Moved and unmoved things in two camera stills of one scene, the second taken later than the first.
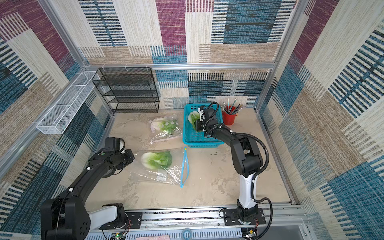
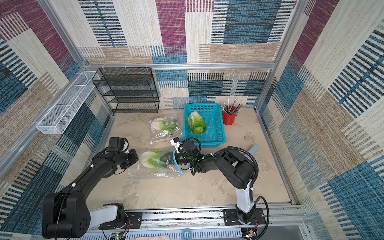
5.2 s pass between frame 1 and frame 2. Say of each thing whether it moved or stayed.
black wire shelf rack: stayed
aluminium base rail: stayed
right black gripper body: moved
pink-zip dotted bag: stayed
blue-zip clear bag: moved
